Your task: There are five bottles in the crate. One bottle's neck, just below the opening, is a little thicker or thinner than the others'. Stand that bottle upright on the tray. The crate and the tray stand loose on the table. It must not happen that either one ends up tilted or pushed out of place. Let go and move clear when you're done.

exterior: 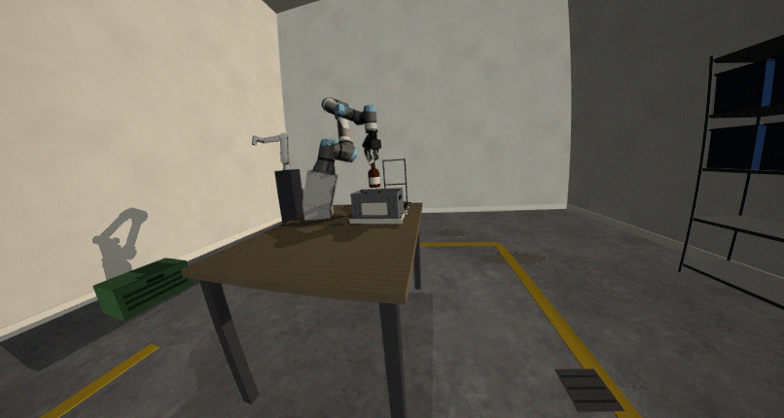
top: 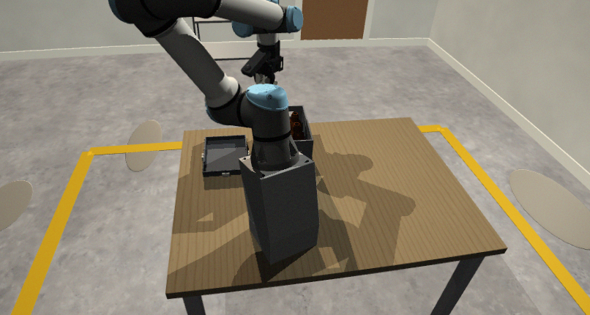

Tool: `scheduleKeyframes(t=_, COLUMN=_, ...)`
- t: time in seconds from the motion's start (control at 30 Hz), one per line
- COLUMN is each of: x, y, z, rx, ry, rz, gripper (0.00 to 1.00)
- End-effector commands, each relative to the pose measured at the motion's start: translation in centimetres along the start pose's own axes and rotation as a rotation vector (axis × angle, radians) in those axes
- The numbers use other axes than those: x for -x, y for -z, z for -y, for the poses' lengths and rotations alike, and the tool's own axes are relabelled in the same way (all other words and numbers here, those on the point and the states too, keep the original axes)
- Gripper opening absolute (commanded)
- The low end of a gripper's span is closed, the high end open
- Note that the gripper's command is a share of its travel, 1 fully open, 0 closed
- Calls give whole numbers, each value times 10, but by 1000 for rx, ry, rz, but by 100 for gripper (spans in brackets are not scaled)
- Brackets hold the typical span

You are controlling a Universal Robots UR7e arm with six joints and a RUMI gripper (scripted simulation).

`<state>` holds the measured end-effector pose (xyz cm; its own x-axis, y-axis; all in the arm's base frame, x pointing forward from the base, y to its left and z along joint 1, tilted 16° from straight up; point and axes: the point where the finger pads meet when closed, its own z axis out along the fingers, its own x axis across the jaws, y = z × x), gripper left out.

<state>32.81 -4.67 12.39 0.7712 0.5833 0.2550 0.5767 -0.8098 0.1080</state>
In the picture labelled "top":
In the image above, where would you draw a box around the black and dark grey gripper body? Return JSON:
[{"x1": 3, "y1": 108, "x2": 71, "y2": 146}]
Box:
[{"x1": 257, "y1": 40, "x2": 283, "y2": 77}]

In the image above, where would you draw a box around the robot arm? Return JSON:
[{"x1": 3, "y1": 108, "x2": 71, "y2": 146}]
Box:
[{"x1": 108, "y1": 0, "x2": 303, "y2": 171}]

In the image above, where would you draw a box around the brown glass bottle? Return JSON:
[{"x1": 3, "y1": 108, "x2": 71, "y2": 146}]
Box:
[
  {"x1": 291, "y1": 122, "x2": 305, "y2": 141},
  {"x1": 290, "y1": 112, "x2": 302, "y2": 131}
]

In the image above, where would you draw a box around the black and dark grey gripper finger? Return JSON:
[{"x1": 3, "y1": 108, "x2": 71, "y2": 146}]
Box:
[
  {"x1": 265, "y1": 68, "x2": 277, "y2": 85},
  {"x1": 254, "y1": 72, "x2": 267, "y2": 84}
]

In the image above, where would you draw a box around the black divided crate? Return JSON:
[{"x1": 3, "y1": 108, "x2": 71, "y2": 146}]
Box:
[{"x1": 288, "y1": 105, "x2": 313, "y2": 160}]

